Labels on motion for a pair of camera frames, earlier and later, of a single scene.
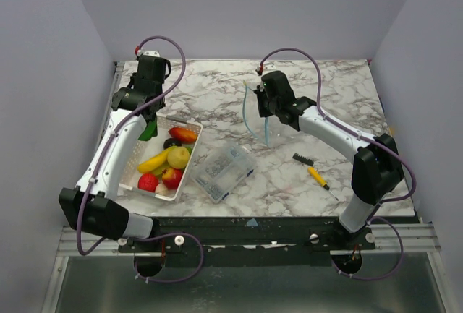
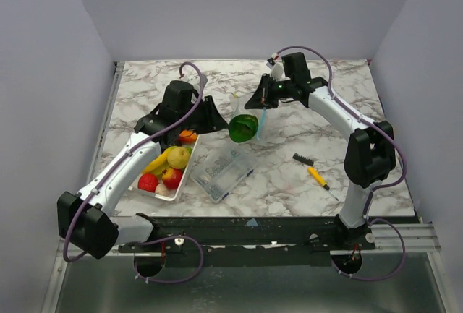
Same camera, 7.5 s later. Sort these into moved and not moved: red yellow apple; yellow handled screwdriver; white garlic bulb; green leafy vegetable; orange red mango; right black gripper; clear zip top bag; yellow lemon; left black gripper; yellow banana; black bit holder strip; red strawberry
Moved: clear zip top bag; left black gripper; right black gripper; green leafy vegetable
Not moved: black bit holder strip; red yellow apple; yellow lemon; white garlic bulb; yellow handled screwdriver; red strawberry; orange red mango; yellow banana
